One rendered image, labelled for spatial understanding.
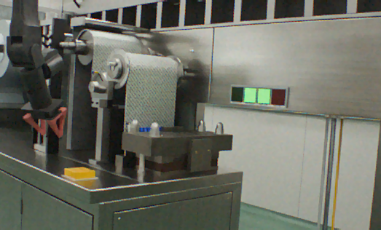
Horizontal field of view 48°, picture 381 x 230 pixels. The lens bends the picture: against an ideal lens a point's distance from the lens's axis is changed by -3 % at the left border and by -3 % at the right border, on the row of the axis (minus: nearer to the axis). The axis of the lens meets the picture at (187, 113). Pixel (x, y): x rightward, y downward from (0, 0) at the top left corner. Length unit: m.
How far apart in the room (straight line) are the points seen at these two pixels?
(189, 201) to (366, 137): 2.61
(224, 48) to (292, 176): 2.73
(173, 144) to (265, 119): 3.01
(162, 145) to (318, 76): 0.55
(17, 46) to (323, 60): 0.90
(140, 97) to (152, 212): 0.45
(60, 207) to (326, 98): 0.91
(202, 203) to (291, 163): 2.79
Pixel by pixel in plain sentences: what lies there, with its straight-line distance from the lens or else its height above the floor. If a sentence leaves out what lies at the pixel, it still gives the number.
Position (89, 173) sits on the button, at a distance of 1.36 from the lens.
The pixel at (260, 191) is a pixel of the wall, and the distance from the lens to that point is 4.50.
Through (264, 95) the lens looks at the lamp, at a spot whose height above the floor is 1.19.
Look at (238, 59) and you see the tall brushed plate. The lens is 1.63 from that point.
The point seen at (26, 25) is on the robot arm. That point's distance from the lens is 1.12.
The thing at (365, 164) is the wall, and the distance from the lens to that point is 3.91.
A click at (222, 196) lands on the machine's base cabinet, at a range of 1.60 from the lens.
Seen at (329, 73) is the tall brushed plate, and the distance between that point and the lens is 1.41.
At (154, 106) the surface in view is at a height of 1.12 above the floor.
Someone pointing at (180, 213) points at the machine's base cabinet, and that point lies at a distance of 1.46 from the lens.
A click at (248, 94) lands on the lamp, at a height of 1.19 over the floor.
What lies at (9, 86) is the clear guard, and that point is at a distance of 2.47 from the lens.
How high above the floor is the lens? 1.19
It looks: 3 degrees down
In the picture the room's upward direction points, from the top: 4 degrees clockwise
